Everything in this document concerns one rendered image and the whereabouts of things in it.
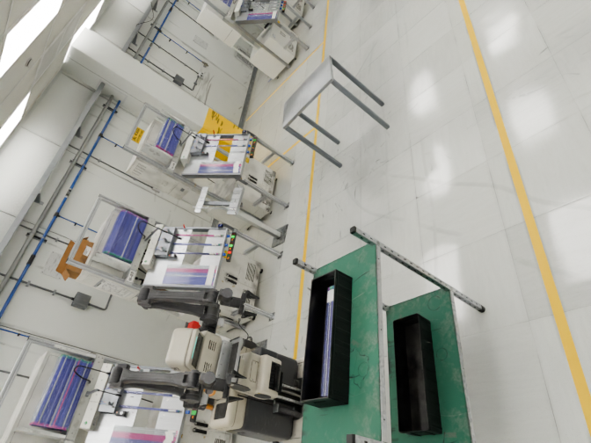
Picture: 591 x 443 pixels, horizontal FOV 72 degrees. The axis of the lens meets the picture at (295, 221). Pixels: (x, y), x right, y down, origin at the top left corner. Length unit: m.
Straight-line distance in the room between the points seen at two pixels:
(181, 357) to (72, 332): 3.23
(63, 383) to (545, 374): 3.24
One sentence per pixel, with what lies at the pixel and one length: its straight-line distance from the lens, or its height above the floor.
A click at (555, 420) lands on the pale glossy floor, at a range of 2.41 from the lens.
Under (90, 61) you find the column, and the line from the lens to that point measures 6.94.
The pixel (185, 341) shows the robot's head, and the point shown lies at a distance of 2.38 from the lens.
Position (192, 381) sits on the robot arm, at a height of 1.35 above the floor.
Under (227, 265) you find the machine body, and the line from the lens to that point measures 4.50.
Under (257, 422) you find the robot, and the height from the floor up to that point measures 0.60.
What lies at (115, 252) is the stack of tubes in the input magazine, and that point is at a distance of 4.19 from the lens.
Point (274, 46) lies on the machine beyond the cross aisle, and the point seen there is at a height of 0.45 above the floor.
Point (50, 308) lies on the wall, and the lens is 5.49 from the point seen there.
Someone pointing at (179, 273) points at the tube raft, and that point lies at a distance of 4.13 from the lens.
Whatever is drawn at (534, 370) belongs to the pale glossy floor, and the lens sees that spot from 2.49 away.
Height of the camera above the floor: 2.21
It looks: 28 degrees down
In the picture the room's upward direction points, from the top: 60 degrees counter-clockwise
